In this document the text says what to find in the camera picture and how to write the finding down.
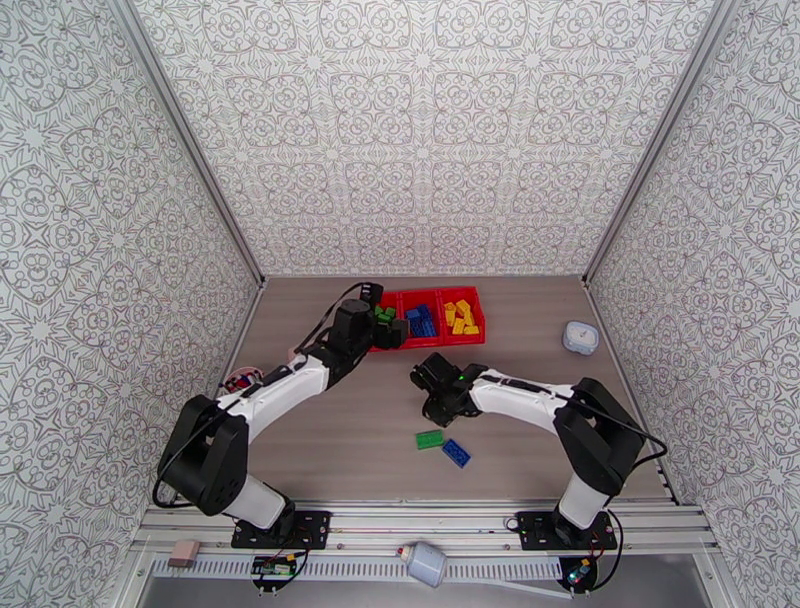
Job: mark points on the blue long lego brick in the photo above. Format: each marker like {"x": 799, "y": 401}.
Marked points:
{"x": 429, "y": 327}
{"x": 425, "y": 310}
{"x": 457, "y": 453}

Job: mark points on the yellow long lego brick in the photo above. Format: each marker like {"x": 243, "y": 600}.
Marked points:
{"x": 458, "y": 325}

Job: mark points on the red three-compartment bin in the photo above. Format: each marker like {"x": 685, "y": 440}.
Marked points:
{"x": 462, "y": 340}

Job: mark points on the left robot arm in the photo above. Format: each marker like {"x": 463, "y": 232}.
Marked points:
{"x": 200, "y": 450}

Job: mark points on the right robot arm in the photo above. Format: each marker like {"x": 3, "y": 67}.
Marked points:
{"x": 600, "y": 437}

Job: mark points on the green long lego brick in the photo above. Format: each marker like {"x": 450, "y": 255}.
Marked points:
{"x": 430, "y": 439}

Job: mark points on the pink pencil case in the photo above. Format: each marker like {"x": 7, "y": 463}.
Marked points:
{"x": 291, "y": 354}

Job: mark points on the pink pen cup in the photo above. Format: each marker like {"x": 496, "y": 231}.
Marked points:
{"x": 256, "y": 370}

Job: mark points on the red white pen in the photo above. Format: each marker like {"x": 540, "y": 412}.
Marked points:
{"x": 240, "y": 379}

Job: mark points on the white blue small container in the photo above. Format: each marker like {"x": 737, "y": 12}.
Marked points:
{"x": 581, "y": 337}

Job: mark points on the pink eraser block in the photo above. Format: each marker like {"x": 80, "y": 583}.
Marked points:
{"x": 184, "y": 554}

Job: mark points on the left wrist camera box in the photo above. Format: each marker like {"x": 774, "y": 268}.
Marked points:
{"x": 370, "y": 295}

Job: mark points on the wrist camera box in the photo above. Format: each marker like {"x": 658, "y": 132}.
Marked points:
{"x": 434, "y": 370}
{"x": 370, "y": 295}

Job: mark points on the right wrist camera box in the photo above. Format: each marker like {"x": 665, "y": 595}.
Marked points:
{"x": 434, "y": 370}

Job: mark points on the aluminium table edge rail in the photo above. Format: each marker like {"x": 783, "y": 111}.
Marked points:
{"x": 606, "y": 325}
{"x": 246, "y": 325}

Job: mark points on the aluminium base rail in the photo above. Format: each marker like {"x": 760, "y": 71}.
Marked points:
{"x": 425, "y": 522}

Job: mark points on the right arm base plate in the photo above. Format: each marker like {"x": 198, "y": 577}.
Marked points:
{"x": 537, "y": 531}

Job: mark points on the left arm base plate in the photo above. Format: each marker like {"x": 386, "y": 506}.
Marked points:
{"x": 312, "y": 528}

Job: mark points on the aluminium frame post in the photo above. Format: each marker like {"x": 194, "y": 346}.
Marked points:
{"x": 190, "y": 137}
{"x": 654, "y": 137}

